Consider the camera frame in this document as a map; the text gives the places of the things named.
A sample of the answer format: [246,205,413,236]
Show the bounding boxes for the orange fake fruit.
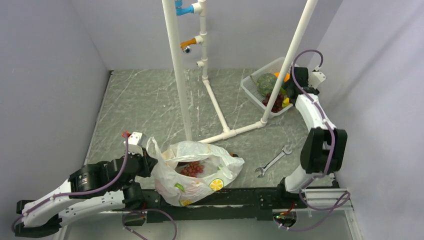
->
[273,71,291,84]

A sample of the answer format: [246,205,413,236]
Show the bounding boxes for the green fake melon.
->
[256,73,278,97]

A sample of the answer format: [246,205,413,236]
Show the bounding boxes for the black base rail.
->
[133,185,306,223]

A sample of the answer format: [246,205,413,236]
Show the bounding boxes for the purple fake grapes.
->
[262,93,285,113]

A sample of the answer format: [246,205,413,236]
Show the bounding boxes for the blue tap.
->
[174,0,195,16]

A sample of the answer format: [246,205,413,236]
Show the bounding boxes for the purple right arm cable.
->
[273,49,351,232]

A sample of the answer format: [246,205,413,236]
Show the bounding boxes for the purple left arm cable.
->
[11,134,179,240]

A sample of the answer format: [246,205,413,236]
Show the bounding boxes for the silver metal ball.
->
[182,45,192,54]

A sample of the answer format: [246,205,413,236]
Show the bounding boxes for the orange tap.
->
[180,37,197,50]

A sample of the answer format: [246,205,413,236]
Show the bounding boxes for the white printed plastic bag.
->
[146,137,245,206]

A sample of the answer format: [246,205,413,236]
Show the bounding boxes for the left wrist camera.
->
[122,131,147,155]

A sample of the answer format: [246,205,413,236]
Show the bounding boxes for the yellow fake bananas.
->
[281,97,291,109]

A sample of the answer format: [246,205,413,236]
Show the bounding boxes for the silver wrench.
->
[254,145,293,178]

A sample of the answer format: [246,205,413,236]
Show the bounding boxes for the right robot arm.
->
[275,66,348,208]

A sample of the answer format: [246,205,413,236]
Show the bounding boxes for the white plastic basket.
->
[240,57,285,112]

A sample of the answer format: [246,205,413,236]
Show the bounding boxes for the red fake grapes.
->
[179,161,205,178]

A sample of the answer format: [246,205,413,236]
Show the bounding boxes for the white pvc pipe frame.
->
[161,0,320,145]

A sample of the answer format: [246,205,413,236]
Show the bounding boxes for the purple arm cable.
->
[11,134,179,240]
[273,49,351,232]

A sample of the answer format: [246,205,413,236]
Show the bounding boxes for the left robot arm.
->
[11,149,158,238]

